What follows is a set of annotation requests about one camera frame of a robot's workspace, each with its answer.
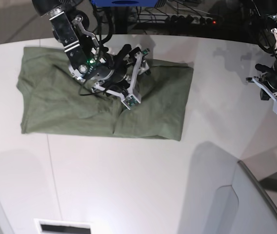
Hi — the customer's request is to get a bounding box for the white label with black bar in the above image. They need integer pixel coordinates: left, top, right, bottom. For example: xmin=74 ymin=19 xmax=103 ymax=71
xmin=34 ymin=218 xmax=94 ymax=234

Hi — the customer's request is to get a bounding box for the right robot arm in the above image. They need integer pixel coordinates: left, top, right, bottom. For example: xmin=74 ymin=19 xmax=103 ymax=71
xmin=32 ymin=0 xmax=132 ymax=93

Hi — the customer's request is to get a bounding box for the blue bin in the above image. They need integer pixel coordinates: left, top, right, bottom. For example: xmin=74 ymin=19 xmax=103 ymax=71
xmin=91 ymin=0 xmax=157 ymax=7

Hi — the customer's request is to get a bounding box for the black power strip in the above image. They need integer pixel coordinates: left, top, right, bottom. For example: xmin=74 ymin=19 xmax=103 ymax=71
xmin=165 ymin=15 xmax=223 ymax=25

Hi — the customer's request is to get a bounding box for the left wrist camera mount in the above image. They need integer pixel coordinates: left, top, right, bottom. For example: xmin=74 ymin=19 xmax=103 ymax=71
xmin=246 ymin=75 xmax=277 ymax=114

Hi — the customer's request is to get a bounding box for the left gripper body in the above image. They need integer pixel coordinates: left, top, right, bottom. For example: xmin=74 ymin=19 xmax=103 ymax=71
xmin=255 ymin=63 xmax=277 ymax=93

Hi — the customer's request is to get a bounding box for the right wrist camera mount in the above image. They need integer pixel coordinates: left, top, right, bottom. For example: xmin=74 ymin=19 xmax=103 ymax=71
xmin=79 ymin=45 xmax=152 ymax=111

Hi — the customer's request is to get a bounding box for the green t-shirt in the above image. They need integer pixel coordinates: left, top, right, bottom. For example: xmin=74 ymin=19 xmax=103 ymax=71
xmin=17 ymin=47 xmax=194 ymax=141

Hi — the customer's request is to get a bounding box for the grey metal table-side rail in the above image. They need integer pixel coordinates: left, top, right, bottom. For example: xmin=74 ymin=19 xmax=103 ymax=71
xmin=238 ymin=160 xmax=277 ymax=221

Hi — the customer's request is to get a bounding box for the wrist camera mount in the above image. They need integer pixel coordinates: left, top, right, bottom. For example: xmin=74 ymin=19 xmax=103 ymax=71
xmin=246 ymin=75 xmax=277 ymax=114
xmin=79 ymin=45 xmax=152 ymax=111

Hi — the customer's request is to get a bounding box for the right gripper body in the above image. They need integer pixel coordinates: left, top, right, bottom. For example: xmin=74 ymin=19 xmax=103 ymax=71
xmin=97 ymin=44 xmax=134 ymax=92

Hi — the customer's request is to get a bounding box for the black floor fan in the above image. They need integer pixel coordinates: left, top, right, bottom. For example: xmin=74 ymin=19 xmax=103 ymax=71
xmin=57 ymin=0 xmax=83 ymax=7

